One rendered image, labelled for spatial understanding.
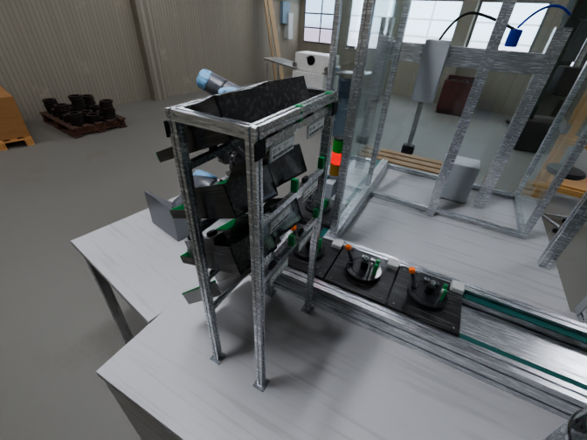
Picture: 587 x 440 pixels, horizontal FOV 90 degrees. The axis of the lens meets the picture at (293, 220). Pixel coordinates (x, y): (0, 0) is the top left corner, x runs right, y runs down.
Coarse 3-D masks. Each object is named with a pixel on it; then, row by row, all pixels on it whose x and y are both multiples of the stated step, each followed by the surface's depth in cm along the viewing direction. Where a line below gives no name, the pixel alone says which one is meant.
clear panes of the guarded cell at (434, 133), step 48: (432, 0) 169; (480, 0) 159; (528, 0) 151; (576, 0) 144; (528, 48) 160; (576, 48) 151; (480, 96) 180; (576, 96) 154; (384, 144) 222; (432, 144) 206; (480, 144) 192; (528, 144) 180; (528, 192) 174
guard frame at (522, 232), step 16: (336, 0) 147; (336, 16) 150; (336, 32) 154; (336, 48) 160; (560, 112) 165; (544, 144) 176; (576, 144) 132; (576, 160) 133; (432, 176) 216; (560, 176) 139; (496, 192) 201; (416, 208) 180; (544, 208) 148; (480, 224) 168; (496, 224) 165; (528, 224) 155
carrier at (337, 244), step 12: (300, 240) 128; (324, 240) 134; (336, 240) 131; (276, 252) 125; (300, 252) 123; (324, 252) 126; (336, 252) 127; (288, 264) 120; (300, 264) 120; (324, 264) 121; (324, 276) 116
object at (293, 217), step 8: (272, 200) 92; (296, 200) 85; (264, 208) 96; (296, 208) 85; (296, 216) 85; (224, 224) 100; (232, 224) 102; (280, 224) 81; (288, 224) 83; (224, 232) 94; (232, 232) 91; (280, 232) 81
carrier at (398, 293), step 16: (400, 272) 119; (400, 288) 112; (416, 288) 110; (432, 288) 105; (448, 288) 113; (464, 288) 111; (400, 304) 106; (416, 304) 106; (432, 304) 104; (448, 304) 107; (432, 320) 101; (448, 320) 101
